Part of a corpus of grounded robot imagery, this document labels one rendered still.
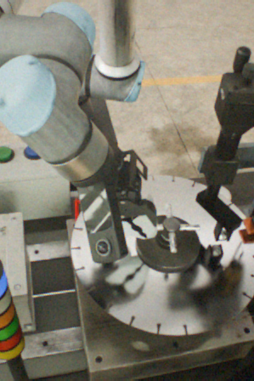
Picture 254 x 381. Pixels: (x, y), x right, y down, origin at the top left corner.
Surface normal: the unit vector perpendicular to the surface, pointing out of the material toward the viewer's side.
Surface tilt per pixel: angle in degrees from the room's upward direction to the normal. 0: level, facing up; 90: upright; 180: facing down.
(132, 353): 0
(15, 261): 0
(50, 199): 90
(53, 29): 17
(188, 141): 0
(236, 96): 90
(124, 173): 32
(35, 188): 90
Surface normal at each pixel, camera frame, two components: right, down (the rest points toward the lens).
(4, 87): -0.46, -0.50
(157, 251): 0.00, -0.62
